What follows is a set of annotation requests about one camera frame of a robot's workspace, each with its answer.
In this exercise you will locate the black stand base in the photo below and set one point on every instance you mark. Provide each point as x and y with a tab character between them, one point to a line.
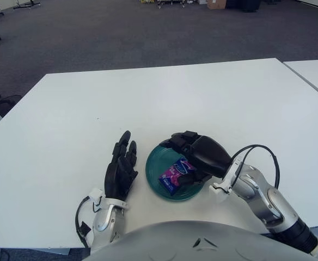
27	5

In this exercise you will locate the cardboard box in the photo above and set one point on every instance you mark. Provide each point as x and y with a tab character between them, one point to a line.
216	3

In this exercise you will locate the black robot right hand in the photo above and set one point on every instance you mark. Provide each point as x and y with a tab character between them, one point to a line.
208	155

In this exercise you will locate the black cabinet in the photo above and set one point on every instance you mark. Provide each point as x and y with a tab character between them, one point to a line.
243	5

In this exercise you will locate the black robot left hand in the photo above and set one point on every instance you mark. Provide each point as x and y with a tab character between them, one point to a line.
118	176

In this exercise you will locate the purple blue gum pack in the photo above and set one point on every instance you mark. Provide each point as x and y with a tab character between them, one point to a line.
172	174

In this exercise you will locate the green round plate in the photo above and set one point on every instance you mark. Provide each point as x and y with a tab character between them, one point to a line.
155	166

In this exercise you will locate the wheeled cart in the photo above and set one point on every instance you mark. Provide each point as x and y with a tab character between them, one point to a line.
170	2

